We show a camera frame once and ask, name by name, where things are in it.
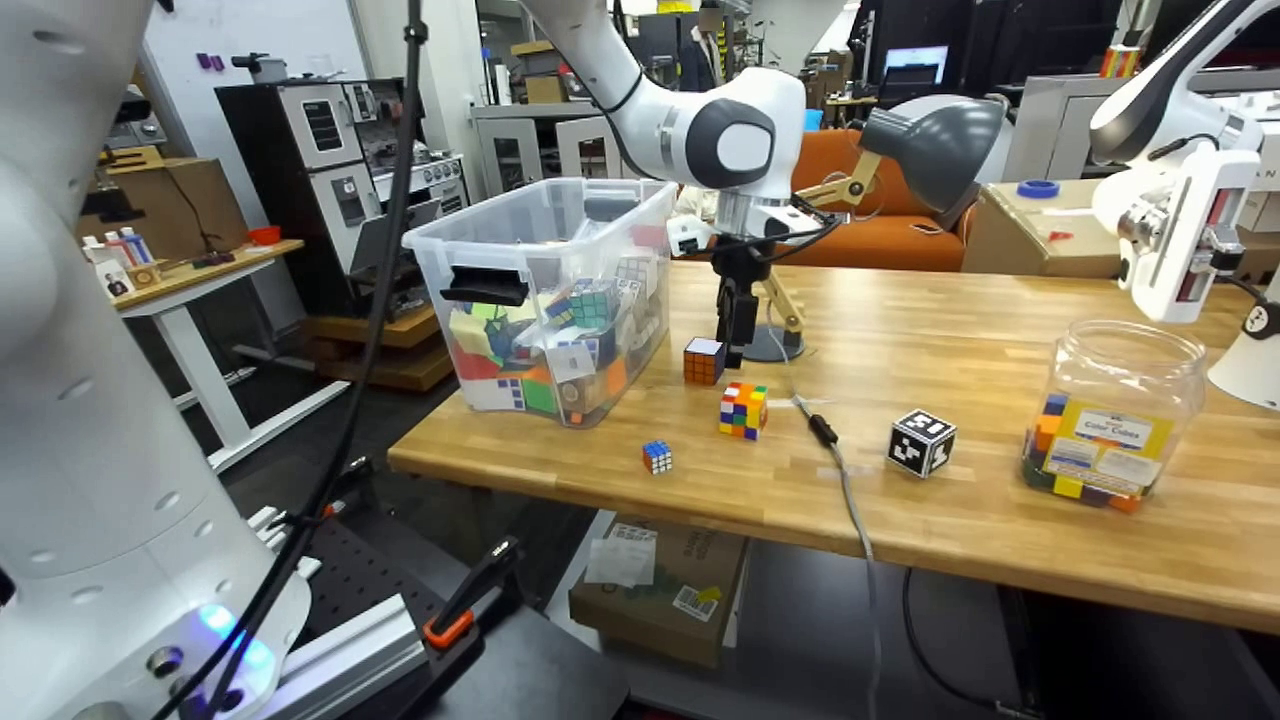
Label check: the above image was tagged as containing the white articulated stand device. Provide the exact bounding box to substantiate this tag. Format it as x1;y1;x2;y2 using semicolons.
1082;0;1280;418

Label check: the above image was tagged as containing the white side table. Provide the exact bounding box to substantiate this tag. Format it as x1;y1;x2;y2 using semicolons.
112;235;352;472

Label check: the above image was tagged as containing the low wooden shelf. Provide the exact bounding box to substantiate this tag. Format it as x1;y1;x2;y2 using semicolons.
301;303;456;397

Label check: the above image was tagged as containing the small white bottle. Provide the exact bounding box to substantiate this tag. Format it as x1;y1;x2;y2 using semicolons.
81;235;136;303
114;220;158;272

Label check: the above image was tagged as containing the aluminium extrusion rail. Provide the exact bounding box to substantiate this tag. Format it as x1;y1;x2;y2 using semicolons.
245;594;435;720

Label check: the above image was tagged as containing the multicolour scrambled Rubik's cube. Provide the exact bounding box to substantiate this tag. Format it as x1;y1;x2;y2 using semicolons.
717;380;775;445

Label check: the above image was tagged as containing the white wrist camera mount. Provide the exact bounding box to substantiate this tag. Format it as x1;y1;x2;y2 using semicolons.
665;196;831;260

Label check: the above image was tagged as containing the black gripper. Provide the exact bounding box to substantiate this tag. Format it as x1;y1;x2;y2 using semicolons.
704;228;779;365

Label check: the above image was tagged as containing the brown cardboard box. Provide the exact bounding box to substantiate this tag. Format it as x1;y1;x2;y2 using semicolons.
76;157;251;268

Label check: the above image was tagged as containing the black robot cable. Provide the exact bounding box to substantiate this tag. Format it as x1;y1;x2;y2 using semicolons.
150;0;433;720

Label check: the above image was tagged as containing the flat cardboard box with labels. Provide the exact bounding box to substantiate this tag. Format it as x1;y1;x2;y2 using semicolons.
568;512;752;672

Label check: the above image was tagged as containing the grey cabinet with glass doors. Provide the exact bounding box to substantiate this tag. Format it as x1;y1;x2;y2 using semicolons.
468;93;654;201

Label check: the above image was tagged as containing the dark computer monitor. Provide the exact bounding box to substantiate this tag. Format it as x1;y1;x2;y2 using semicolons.
881;43;952;93

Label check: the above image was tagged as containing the wooden desk lamp grey shade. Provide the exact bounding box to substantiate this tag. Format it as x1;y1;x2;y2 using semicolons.
723;93;1011;370

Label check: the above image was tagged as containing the orange sofa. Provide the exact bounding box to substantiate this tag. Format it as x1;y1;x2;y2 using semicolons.
667;124;973;275

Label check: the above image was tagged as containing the black camera on stand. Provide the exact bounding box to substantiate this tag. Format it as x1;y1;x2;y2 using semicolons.
76;77;150;228

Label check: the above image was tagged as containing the clear plastic jar with cubes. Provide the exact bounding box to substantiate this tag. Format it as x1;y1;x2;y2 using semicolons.
1019;316;1212;519

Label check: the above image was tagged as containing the grey cable with black ferrite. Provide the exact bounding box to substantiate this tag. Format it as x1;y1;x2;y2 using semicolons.
792;394;893;720

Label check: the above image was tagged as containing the orange and white Rubik's cube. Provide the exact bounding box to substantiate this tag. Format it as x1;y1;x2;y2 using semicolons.
679;336;732;394

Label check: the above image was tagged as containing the tan box with red marks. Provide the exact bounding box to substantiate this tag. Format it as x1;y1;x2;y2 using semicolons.
958;175;1131;279

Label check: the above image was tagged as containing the black white tag cube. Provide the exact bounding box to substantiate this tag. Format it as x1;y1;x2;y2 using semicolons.
882;410;958;485

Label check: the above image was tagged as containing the black and white equipment cabinet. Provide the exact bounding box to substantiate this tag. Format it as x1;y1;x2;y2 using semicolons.
217;73;473;316

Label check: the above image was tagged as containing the clear plastic storage box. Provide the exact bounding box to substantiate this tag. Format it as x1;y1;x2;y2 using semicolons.
397;175;682;431

